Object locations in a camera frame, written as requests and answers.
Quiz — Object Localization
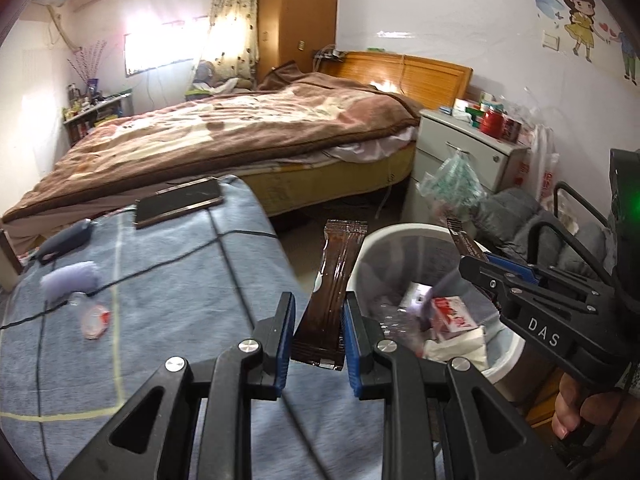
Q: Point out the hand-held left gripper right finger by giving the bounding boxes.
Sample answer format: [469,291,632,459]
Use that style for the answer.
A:
[342,291,571,480]

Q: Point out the grey cloth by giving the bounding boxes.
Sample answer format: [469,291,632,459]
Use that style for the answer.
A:
[472,187,608,281]

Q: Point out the white nightstand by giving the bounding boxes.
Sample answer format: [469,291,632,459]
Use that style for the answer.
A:
[402,109,531,226]

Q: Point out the white printed paper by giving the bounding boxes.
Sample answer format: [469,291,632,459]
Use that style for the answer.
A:
[422,325,490,371]

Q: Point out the grey plush toy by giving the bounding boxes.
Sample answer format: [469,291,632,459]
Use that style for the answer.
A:
[192,59,223,88]

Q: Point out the brown pillow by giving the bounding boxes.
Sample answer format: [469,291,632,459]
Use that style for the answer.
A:
[257,60,321,92]

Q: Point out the red jar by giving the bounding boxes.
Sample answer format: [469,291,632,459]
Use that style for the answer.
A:
[481,109,505,138]

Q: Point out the dark red can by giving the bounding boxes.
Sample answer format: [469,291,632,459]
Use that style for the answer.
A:
[501,114,523,142]

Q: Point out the pink strawberry milk carton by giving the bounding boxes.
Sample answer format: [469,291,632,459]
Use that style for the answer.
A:
[431,296,478,336]

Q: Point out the decorative dry branches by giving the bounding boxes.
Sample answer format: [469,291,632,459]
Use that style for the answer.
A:
[67,40,108,91]

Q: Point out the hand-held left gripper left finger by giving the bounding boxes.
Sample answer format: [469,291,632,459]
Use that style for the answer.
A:
[57,291,297,480]

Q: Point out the green plastic bag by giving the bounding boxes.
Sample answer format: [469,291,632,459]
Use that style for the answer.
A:
[417,152,488,221]

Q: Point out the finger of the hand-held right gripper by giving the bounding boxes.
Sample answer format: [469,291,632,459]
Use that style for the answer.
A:
[458,255,538,318]
[485,252,613,295]

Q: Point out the wooden wardrobe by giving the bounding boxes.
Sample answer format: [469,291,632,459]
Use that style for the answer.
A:
[257,0,341,83]

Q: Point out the black metal frame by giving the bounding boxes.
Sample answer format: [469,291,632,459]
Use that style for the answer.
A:
[525,180,608,271]

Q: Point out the yellow bed mattress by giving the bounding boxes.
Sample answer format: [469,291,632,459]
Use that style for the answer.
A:
[240,140,416,217]

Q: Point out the pile of small boxes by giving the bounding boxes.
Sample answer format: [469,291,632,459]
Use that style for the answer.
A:
[452,92,503,121]

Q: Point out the clear plastic bottle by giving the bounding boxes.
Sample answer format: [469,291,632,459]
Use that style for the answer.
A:
[370,300,431,356]

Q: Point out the brown sachet wrapper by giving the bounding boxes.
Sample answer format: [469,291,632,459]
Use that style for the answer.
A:
[444,216,488,261]
[291,219,369,372]

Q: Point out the bed with brown blanket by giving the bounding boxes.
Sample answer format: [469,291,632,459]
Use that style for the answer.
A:
[2,71,423,223]

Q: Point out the white bag with red print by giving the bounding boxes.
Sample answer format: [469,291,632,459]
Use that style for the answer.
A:
[512,125,558,201]

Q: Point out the bright window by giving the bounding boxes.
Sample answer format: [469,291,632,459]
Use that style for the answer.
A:
[124,15,211,78]

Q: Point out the patterned curtain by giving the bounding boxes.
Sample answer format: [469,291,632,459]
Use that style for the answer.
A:
[200,0,263,83]

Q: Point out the cartoon wall sticker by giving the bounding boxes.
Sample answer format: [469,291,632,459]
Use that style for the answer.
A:
[520,0,640,86]

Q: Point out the chargers with white cables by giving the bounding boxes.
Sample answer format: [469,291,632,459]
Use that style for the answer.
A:
[312,45,351,62]

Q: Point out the person's right hand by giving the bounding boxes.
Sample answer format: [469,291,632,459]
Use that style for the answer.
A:
[552,372,626,441]

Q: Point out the wooden headboard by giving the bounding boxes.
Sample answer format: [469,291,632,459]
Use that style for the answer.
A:
[320,51,473,111]

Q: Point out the dark smartphone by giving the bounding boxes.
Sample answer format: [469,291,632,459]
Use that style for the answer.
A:
[134,177,224,230]

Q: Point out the clear bottle with red label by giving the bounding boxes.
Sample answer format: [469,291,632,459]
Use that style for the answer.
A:
[70,292,112,341]

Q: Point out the white trash bin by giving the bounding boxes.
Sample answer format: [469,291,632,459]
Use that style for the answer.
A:
[345,223,526,386]

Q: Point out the cluttered desk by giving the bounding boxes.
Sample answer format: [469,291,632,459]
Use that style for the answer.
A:
[62,91,135,148]

